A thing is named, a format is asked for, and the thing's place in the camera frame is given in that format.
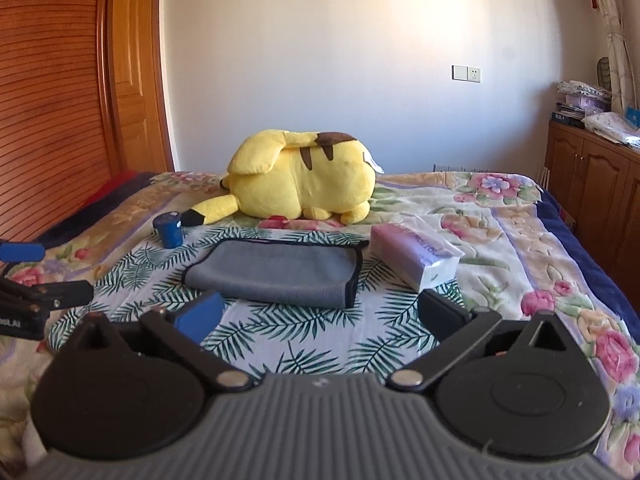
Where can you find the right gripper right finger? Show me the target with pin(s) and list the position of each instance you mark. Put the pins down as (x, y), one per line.
(462, 335)

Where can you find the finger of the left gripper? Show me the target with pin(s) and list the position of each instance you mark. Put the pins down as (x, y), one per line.
(21, 252)
(47, 296)

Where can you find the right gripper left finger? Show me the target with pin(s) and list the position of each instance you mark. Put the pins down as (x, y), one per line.
(178, 337)

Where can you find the palm leaf print cloth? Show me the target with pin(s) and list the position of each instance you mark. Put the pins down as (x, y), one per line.
(380, 333)

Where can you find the dark blue blanket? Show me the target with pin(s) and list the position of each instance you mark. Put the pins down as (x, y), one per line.
(86, 217)

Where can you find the pink tissue pack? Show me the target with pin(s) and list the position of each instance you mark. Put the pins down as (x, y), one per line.
(415, 251)

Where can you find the floral bed quilt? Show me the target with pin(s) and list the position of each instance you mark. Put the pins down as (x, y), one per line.
(519, 258)

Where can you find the grey folded towel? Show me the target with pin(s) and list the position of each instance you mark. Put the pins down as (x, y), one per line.
(323, 276)

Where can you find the red blanket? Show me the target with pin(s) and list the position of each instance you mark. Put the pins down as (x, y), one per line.
(110, 186)

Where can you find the blue cylindrical container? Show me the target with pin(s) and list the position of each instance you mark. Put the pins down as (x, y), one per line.
(169, 228)

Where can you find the wooden wardrobe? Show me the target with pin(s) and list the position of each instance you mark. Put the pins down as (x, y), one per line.
(81, 103)

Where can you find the yellow Pikachu plush toy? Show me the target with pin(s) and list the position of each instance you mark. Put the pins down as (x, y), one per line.
(279, 173)

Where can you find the wooden sideboard cabinet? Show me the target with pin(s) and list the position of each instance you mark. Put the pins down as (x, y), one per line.
(597, 183)

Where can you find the white plastic bag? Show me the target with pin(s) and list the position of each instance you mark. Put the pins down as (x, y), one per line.
(613, 127)

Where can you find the stack of folded linens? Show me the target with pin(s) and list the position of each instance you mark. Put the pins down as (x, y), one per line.
(576, 99)

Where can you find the patterned window curtain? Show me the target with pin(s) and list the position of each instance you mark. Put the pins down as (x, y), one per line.
(622, 75)

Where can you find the white wall socket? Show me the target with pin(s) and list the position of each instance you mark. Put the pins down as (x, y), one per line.
(466, 73)

